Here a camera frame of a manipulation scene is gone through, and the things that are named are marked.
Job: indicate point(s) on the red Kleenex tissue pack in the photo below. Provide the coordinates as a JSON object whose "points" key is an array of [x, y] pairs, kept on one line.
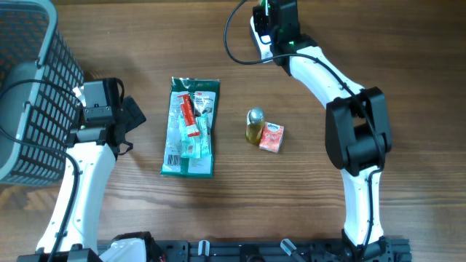
{"points": [[272, 137]]}

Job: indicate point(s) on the green 3M product package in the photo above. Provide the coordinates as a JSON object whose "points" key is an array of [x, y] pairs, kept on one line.
{"points": [[204, 95]]}

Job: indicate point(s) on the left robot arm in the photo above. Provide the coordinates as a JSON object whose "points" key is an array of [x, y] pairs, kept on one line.
{"points": [[67, 135]]}

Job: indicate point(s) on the white barcode scanner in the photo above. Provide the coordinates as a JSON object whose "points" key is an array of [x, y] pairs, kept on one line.
{"points": [[264, 45]]}

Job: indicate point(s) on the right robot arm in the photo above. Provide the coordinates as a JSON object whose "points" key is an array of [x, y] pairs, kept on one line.
{"points": [[357, 130]]}

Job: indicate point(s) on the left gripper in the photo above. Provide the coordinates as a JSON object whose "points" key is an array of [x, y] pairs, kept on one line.
{"points": [[130, 113]]}

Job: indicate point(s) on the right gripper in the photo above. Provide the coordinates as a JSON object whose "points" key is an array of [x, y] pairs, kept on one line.
{"points": [[259, 19]]}

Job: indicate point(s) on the grey plastic mesh basket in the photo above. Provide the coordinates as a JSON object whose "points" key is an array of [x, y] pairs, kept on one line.
{"points": [[38, 73]]}

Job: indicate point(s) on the yellow liquid bottle silver cap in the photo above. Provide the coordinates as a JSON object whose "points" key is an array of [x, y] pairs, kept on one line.
{"points": [[255, 125]]}

